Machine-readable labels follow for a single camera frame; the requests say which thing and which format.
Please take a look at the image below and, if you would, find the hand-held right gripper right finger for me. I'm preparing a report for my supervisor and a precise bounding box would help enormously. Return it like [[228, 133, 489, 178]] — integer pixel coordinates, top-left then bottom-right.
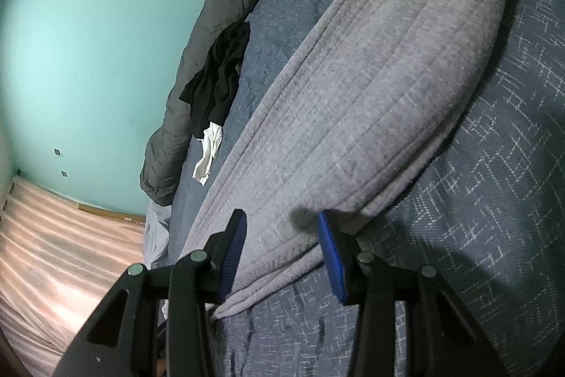
[[318, 210, 499, 377]]

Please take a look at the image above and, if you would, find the pink curtain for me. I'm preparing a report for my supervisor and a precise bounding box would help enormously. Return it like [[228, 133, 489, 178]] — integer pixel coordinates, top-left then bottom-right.
[[0, 176, 148, 377]]

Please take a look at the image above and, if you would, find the dark grey duvet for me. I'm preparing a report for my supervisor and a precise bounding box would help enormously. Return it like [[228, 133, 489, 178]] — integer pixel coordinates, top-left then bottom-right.
[[140, 0, 319, 207]]

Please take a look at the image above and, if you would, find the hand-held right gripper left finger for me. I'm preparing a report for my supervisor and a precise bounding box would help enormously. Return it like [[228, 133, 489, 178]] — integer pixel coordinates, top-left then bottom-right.
[[53, 208, 248, 377]]

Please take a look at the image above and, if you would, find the white garment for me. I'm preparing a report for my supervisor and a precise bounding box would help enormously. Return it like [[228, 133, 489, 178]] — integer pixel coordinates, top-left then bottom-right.
[[191, 122, 224, 186]]

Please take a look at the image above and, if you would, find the black garment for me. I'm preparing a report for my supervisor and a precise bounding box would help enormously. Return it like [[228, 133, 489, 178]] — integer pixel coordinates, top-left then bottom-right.
[[179, 21, 251, 139]]

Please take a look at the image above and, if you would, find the blue patterned bed cover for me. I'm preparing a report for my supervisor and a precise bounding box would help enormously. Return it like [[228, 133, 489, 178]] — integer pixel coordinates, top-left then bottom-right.
[[154, 0, 565, 377]]

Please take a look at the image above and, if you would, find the light grey pillow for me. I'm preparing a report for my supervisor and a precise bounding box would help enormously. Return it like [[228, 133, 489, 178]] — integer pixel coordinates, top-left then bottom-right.
[[142, 200, 174, 269]]

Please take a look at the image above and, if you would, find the grey fleece garment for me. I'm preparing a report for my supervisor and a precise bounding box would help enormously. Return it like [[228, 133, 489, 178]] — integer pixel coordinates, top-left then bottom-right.
[[174, 0, 516, 318]]

